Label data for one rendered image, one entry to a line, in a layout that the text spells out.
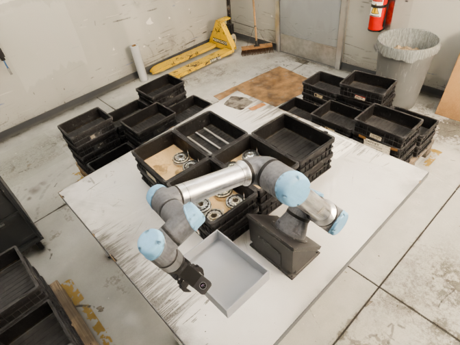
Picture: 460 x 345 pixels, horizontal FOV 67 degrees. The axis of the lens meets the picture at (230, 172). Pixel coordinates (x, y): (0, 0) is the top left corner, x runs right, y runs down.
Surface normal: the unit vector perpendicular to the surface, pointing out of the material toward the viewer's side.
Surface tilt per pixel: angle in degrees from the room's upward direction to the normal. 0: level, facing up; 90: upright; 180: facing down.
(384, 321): 0
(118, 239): 0
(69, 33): 90
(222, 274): 2
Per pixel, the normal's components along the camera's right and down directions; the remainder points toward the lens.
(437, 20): -0.73, 0.51
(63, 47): 0.68, 0.44
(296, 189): 0.52, 0.37
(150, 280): -0.11, -0.74
